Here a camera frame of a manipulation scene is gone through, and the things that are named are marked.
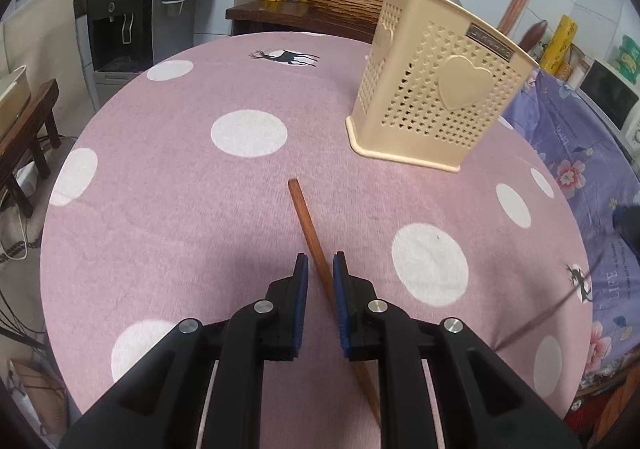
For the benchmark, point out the black white water dispenser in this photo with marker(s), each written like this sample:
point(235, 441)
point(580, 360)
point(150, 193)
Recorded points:
point(110, 4)

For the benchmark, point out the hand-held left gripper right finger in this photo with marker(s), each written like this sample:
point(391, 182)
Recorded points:
point(341, 304)

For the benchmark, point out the beige board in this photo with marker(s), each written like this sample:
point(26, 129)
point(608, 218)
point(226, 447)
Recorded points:
point(45, 29)

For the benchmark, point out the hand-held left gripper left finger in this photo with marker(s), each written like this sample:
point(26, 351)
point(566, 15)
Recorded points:
point(300, 299)

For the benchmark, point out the dark wooden stool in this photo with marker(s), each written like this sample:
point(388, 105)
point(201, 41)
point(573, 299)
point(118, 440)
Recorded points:
point(35, 114)

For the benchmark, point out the glass jar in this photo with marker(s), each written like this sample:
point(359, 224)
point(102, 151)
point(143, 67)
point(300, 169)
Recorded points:
point(575, 71)

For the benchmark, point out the green noodle cup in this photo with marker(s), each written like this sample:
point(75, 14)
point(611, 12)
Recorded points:
point(629, 54)

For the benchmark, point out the dark wooden counter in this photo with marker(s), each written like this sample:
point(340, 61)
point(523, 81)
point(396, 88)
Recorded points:
point(280, 14)

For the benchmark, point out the pink polka dot tablecloth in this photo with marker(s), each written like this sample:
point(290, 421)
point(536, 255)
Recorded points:
point(200, 204)

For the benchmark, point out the yellow cling film roll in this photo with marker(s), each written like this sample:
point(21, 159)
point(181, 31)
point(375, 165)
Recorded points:
point(559, 44)

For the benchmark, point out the white microwave oven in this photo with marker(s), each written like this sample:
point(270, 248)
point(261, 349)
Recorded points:
point(610, 94)

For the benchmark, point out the beige plastic utensil holder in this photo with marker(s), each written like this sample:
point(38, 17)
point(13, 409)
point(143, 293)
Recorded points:
point(425, 94)

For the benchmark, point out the purple floral cloth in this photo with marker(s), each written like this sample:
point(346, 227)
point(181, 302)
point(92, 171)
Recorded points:
point(575, 129)

